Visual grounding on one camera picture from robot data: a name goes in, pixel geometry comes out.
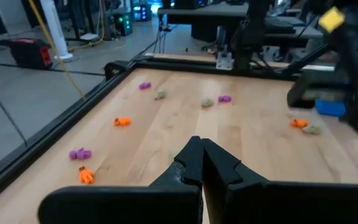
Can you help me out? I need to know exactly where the black and red box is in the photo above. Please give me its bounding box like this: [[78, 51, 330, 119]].
[[0, 37, 54, 70]]

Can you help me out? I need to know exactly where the yellow hanging extension cable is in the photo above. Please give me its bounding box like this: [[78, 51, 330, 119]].
[[26, 0, 86, 101]]

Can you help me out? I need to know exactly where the white tower fan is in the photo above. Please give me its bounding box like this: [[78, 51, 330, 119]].
[[39, 0, 74, 60]]

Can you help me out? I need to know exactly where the blue plastic basket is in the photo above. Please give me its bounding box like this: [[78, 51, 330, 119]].
[[314, 98, 347, 118]]

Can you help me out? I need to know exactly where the grey side table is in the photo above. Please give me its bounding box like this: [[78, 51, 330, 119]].
[[157, 2, 251, 26]]

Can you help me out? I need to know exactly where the green-lit computer case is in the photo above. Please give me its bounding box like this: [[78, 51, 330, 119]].
[[112, 12, 133, 37]]

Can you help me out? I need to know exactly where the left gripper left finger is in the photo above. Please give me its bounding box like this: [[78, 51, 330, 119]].
[[37, 136, 204, 224]]

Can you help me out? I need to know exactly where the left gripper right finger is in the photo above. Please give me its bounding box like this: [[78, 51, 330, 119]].
[[202, 139, 358, 224]]

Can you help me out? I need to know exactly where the yellow tape tag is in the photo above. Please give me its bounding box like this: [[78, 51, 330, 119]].
[[318, 6, 346, 34]]

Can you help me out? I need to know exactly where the orange pumpkin toy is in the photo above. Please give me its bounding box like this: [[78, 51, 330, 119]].
[[78, 166, 95, 185], [290, 118, 309, 129], [113, 116, 132, 127]]

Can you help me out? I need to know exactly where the black mesh computer tower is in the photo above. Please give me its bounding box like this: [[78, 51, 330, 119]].
[[190, 21, 220, 43]]

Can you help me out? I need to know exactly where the blue-lit computer case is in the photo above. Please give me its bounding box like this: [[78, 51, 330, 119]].
[[132, 1, 152, 22]]

